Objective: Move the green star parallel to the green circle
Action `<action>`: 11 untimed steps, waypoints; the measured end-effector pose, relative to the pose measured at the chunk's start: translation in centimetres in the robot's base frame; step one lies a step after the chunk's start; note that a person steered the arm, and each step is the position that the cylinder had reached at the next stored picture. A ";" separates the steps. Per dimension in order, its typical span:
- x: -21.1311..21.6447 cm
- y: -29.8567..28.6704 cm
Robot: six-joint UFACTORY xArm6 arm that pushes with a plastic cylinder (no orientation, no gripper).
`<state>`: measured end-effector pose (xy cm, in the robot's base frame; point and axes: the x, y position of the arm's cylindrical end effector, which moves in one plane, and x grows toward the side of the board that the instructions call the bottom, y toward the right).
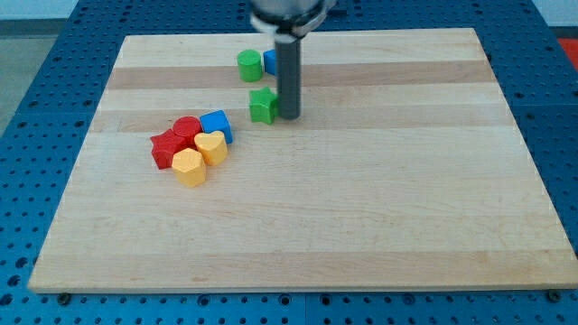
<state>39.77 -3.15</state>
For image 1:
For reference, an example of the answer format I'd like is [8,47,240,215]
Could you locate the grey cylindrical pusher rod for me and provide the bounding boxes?
[275,31,301,120]

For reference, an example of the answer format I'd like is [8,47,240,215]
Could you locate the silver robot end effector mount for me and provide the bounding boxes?
[249,0,337,37]

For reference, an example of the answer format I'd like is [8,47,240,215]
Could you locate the green star block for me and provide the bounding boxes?
[249,87,278,125]

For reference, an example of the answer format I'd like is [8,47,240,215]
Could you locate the red star block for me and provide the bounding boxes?
[150,129,188,170]

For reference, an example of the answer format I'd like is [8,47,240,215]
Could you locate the blue block behind rod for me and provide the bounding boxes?
[263,50,276,76]

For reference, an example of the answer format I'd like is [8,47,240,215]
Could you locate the green cylinder block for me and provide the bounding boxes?
[237,50,263,82]

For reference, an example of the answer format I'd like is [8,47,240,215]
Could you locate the blue cube block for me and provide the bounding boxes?
[200,110,234,144]

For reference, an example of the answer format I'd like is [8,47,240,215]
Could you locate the yellow heart block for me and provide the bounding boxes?
[194,131,228,166]

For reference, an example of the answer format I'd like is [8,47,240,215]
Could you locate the red cylinder block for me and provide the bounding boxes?
[172,116,202,148]

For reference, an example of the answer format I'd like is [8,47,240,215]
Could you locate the yellow hexagon block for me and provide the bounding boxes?
[172,148,207,187]

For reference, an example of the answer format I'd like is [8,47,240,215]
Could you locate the wooden board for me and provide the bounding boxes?
[28,28,577,293]

